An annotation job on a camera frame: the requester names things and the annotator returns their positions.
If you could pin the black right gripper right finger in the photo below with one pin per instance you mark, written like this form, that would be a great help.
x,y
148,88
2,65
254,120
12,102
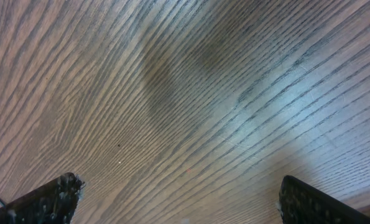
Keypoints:
x,y
300,203

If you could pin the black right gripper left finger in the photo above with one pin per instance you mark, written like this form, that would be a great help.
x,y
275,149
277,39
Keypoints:
x,y
52,203

